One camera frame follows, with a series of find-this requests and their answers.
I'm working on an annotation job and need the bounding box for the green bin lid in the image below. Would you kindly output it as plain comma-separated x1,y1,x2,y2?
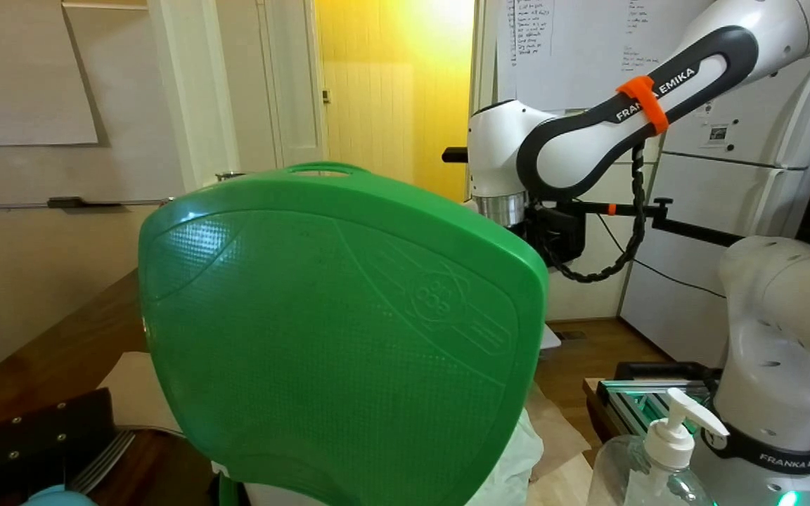
138,163,547,506

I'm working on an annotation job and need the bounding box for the brown paper napkin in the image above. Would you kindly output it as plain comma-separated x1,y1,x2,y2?
101,351,180,435

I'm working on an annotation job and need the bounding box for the clear pump soap bottle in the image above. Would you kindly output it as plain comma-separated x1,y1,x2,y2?
585,389,727,506

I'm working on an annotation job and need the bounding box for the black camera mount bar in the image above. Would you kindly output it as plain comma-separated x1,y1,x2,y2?
575,198,741,248

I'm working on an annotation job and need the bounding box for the black cable bundle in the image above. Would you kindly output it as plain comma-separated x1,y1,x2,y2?
542,139,661,286

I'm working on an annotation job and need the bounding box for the metal rail green box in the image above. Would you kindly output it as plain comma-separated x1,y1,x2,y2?
582,376,710,441

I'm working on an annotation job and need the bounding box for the whiteboard on wall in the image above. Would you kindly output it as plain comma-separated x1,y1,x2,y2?
0,0,97,146

